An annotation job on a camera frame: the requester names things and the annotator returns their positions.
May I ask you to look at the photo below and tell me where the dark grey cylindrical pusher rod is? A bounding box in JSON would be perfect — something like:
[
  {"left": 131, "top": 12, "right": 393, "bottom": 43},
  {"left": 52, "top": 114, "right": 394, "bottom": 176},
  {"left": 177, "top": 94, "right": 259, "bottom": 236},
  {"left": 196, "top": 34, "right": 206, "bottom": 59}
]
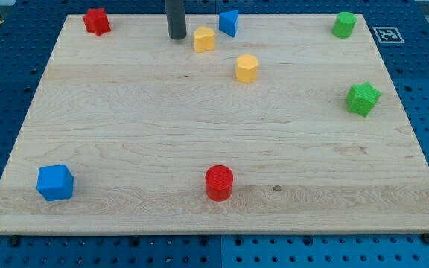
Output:
[{"left": 165, "top": 0, "right": 187, "bottom": 40}]

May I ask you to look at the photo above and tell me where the yellow heart block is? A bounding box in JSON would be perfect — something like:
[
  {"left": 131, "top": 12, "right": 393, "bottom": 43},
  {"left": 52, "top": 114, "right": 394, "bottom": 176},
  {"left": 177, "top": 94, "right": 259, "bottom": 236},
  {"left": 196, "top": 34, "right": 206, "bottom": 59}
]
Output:
[{"left": 194, "top": 26, "right": 215, "bottom": 53}]

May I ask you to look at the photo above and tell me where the blue triangle block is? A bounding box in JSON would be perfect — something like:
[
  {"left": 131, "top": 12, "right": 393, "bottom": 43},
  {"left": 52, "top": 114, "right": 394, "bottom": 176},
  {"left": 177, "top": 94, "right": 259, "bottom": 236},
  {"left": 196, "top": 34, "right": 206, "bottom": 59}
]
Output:
[{"left": 218, "top": 10, "right": 239, "bottom": 37}]

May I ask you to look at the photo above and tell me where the red star block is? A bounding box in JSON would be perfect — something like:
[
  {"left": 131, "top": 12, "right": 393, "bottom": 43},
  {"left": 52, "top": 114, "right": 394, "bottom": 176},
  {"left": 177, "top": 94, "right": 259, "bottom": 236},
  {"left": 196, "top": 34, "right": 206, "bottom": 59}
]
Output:
[{"left": 83, "top": 7, "right": 111, "bottom": 36}]

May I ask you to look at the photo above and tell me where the yellow hexagon block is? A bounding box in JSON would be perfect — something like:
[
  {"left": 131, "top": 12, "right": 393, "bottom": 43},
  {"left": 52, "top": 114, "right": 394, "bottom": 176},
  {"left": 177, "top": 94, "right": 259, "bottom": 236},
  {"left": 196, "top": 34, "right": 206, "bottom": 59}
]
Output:
[{"left": 235, "top": 54, "right": 259, "bottom": 83}]

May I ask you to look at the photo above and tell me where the light wooden board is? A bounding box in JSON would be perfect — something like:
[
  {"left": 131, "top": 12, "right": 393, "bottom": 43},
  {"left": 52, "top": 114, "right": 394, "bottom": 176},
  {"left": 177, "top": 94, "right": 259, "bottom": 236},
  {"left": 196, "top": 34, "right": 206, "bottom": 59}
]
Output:
[{"left": 0, "top": 14, "right": 429, "bottom": 236}]

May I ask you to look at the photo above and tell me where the green cylinder block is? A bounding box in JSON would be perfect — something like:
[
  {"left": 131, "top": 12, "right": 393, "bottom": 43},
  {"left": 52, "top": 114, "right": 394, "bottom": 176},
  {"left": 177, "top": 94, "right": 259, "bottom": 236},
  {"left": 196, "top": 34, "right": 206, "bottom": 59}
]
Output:
[{"left": 332, "top": 11, "right": 357, "bottom": 39}]

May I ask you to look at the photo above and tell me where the red cylinder block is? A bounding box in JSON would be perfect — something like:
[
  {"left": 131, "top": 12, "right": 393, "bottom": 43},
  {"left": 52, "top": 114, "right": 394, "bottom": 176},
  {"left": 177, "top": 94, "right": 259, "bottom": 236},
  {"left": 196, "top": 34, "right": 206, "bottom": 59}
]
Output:
[{"left": 205, "top": 165, "right": 234, "bottom": 202}]

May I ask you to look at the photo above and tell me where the green star block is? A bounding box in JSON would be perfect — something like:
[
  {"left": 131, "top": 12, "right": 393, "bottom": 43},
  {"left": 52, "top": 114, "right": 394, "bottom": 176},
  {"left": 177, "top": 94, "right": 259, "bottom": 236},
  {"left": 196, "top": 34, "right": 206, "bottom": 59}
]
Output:
[{"left": 346, "top": 82, "right": 382, "bottom": 117}]

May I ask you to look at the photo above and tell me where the blue cube block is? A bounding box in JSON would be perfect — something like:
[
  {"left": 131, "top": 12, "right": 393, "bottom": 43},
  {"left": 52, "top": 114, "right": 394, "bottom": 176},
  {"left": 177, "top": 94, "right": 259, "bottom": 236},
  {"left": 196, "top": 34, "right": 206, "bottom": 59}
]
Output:
[{"left": 36, "top": 165, "right": 74, "bottom": 201}]

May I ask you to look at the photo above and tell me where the black white fiducial marker tag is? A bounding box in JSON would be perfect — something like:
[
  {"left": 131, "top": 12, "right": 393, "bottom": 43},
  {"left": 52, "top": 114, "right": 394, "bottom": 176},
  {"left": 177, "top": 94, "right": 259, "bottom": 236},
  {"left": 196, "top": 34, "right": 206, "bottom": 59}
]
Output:
[{"left": 373, "top": 26, "right": 404, "bottom": 44}]

